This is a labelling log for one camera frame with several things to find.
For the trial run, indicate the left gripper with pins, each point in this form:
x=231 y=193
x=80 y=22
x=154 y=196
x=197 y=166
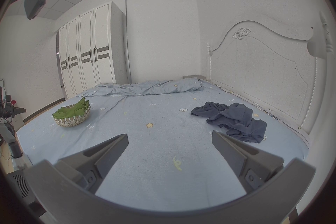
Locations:
x=7 y=112

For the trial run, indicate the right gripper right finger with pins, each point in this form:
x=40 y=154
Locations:
x=236 y=158

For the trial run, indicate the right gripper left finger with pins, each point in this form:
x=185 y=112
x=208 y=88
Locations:
x=103 y=158

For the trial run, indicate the green shorts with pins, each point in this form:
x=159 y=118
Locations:
x=70 y=110

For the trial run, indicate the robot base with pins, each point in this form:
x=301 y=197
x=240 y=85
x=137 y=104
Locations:
x=21 y=186

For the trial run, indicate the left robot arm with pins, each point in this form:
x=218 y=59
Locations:
x=9 y=133

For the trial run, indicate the dark blue garment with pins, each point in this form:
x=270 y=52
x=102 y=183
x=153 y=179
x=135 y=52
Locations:
x=236 y=120

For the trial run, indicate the round woven basket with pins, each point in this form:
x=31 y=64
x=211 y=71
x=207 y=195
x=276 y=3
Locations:
x=73 y=120

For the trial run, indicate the bed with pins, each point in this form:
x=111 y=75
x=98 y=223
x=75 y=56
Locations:
x=157 y=144

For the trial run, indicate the pale blue quilt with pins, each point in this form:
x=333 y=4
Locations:
x=147 y=87

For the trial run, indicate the white wardrobe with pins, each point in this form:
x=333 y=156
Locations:
x=91 y=52

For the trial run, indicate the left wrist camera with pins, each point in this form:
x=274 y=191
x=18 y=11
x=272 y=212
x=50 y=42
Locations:
x=8 y=100

